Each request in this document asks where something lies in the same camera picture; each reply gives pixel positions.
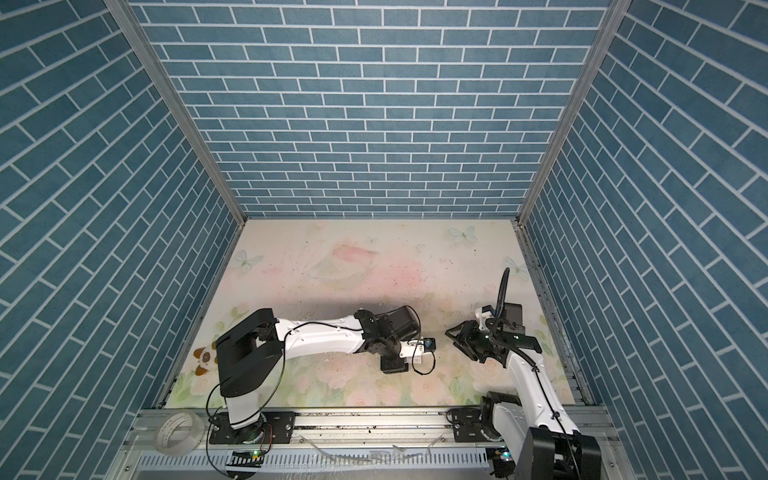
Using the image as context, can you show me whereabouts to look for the aluminium front rail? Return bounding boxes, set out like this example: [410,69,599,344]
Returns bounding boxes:
[124,405,620,450]

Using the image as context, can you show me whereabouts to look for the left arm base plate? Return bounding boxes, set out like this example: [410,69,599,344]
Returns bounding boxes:
[209,411,297,446]

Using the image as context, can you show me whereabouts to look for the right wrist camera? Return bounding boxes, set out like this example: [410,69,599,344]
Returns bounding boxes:
[475,305,496,331]

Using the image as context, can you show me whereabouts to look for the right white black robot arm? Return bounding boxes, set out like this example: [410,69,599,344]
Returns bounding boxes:
[446,301,602,479]

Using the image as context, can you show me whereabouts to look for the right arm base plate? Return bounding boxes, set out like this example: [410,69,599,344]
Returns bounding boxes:
[445,407,504,443]

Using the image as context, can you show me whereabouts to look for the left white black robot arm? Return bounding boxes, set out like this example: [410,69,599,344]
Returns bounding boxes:
[215,306,436,431]

